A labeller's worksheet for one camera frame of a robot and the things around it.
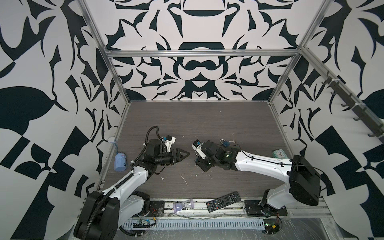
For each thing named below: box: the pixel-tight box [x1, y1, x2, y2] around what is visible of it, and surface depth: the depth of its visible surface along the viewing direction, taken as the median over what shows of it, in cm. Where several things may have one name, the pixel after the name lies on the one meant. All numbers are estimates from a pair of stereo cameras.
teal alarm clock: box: [272, 148, 288, 159], surface depth 93 cm
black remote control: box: [206, 191, 242, 213], surface depth 77 cm
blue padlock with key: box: [220, 138, 231, 148], surface depth 98 cm
